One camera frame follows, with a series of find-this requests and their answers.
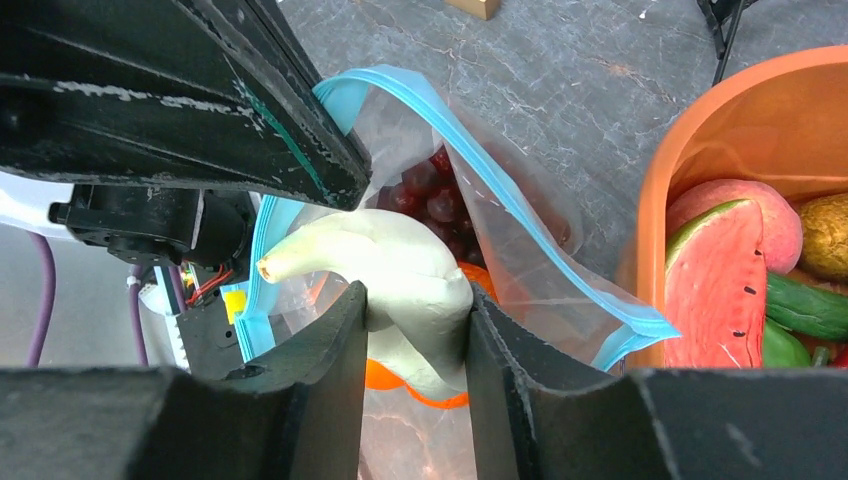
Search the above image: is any orange plastic bin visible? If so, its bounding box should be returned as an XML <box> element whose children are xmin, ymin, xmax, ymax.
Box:
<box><xmin>619</xmin><ymin>45</ymin><xmax>847</xmax><ymax>307</ymax></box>

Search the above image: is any brown kiwi toy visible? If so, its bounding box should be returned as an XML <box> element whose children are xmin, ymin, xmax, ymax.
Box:
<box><xmin>797</xmin><ymin>193</ymin><xmax>847</xmax><ymax>284</ymax></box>

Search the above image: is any green chili pepper toy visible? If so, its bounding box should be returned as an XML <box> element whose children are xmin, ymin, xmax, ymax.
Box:
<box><xmin>766</xmin><ymin>273</ymin><xmax>847</xmax><ymax>343</ymax></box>

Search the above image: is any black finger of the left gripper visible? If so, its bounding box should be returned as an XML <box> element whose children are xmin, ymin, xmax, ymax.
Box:
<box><xmin>1</xmin><ymin>1</ymin><xmax>370</xmax><ymax>210</ymax></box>

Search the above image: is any dark purple grape bunch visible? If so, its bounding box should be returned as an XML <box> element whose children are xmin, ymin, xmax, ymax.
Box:
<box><xmin>376</xmin><ymin>147</ymin><xmax>485</xmax><ymax>268</ymax></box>

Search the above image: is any watermelon slice toy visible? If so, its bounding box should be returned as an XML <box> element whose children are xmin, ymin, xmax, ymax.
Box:
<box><xmin>663</xmin><ymin>199</ymin><xmax>767</xmax><ymax>368</ymax></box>

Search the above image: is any clear zip top bag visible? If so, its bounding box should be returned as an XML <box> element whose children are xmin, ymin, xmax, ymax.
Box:
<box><xmin>235</xmin><ymin>64</ymin><xmax>682</xmax><ymax>480</ymax></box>

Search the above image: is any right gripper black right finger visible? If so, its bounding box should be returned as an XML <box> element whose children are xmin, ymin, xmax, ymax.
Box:
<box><xmin>466</xmin><ymin>288</ymin><xmax>847</xmax><ymax>479</ymax></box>

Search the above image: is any pink peach toy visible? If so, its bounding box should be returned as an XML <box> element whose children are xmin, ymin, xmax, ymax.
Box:
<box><xmin>666</xmin><ymin>179</ymin><xmax>803</xmax><ymax>274</ymax></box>

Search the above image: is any white mushroom toy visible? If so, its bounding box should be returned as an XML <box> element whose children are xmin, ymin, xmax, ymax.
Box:
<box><xmin>257</xmin><ymin>209</ymin><xmax>474</xmax><ymax>401</ymax></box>

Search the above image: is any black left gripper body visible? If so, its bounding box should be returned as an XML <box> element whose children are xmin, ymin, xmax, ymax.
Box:
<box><xmin>49</xmin><ymin>185</ymin><xmax>255</xmax><ymax>268</ymax></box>

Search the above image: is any small wooden cube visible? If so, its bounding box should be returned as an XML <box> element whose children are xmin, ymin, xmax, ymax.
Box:
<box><xmin>444</xmin><ymin>0</ymin><xmax>502</xmax><ymax>20</ymax></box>

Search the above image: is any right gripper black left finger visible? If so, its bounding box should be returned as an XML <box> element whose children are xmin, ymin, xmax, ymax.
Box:
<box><xmin>1</xmin><ymin>283</ymin><xmax>367</xmax><ymax>479</ymax></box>

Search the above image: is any orange fruit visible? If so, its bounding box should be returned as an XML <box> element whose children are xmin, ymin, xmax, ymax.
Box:
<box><xmin>364</xmin><ymin>261</ymin><xmax>498</xmax><ymax>411</ymax></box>

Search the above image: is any black tripod microphone stand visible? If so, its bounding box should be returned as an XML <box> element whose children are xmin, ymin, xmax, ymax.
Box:
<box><xmin>696</xmin><ymin>0</ymin><xmax>757</xmax><ymax>86</ymax></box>

